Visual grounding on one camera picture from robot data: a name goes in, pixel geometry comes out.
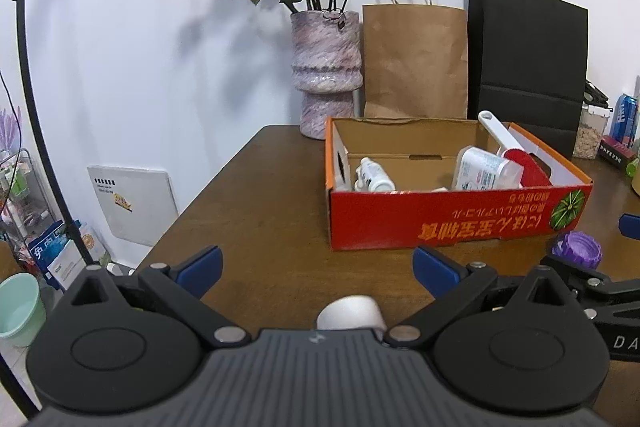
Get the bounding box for orange cardboard box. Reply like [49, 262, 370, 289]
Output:
[324, 116, 594, 253]

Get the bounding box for white wall panel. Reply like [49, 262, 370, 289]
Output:
[86, 164, 179, 248]

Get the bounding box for black paper bag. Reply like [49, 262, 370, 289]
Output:
[467, 0, 590, 158]

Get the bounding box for mint green plastic bucket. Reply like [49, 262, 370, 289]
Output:
[0, 273, 47, 349]

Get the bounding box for clear seed container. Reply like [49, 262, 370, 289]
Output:
[572, 79, 612, 160]

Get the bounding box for dark red small box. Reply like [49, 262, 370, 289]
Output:
[597, 135, 638, 170]

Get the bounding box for purple flower wall sticker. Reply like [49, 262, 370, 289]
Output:
[0, 107, 21, 150]

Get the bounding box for small white bottle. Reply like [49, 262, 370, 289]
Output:
[354, 157, 397, 194]

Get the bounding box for purple bottle cap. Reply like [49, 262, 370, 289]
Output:
[551, 231, 603, 268]

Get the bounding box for brown paper bag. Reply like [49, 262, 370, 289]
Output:
[362, 0, 470, 120]

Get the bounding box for pink marbled ceramic vase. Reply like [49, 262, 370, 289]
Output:
[291, 10, 364, 140]

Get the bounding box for white bottle blue print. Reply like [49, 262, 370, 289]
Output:
[451, 147, 525, 192]

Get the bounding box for blue white packet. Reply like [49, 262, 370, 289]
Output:
[27, 219, 88, 290]

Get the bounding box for white packet orange seal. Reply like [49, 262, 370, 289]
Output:
[75, 222, 111, 265]

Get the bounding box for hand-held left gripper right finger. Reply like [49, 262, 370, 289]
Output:
[384, 246, 583, 349]

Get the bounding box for red lint brush white handle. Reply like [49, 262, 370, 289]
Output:
[476, 110, 555, 188]

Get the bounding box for blue drink can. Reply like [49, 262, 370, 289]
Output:
[612, 93, 640, 148]

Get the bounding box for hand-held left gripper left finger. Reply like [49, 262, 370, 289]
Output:
[62, 246, 252, 349]

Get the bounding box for cluttered metal wire rack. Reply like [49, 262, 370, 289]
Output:
[0, 149, 51, 258]

